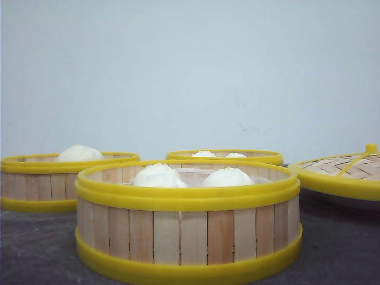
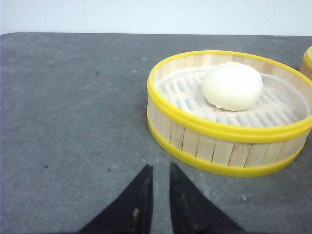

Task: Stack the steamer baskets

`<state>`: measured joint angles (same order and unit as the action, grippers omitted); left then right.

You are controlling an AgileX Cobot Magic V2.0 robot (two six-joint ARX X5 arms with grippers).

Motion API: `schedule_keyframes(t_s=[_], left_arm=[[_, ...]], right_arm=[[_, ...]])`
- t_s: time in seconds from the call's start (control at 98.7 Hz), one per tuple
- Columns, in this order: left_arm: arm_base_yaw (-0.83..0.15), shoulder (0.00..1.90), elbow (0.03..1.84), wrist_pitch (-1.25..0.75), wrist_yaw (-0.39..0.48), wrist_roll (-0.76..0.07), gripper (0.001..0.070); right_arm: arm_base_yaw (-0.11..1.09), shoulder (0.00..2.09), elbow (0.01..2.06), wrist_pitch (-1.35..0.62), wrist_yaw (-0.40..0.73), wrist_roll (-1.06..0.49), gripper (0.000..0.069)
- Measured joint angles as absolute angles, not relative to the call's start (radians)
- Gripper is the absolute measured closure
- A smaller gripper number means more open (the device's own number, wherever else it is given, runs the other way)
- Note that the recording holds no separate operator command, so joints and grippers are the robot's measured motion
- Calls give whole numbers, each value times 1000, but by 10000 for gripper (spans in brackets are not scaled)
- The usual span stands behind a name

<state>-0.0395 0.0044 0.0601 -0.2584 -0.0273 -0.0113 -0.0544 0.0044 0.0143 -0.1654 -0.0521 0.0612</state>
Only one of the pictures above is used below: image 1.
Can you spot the bamboo steamer basket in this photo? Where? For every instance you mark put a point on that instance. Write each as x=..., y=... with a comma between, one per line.
x=40, y=183
x=262, y=156
x=193, y=235

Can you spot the woven bamboo steamer lid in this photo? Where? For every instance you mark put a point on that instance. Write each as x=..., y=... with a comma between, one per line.
x=353, y=175

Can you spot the left bun in back basket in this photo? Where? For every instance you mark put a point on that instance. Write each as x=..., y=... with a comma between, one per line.
x=203, y=153

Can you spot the front left white bun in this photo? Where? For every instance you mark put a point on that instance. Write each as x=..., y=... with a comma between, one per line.
x=158, y=175

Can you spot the front right white bun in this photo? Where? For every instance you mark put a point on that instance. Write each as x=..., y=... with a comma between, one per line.
x=228, y=177

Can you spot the white bun in left basket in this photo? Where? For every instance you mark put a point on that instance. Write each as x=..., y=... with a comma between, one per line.
x=80, y=153

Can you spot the white plate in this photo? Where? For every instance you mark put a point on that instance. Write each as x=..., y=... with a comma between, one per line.
x=342, y=202

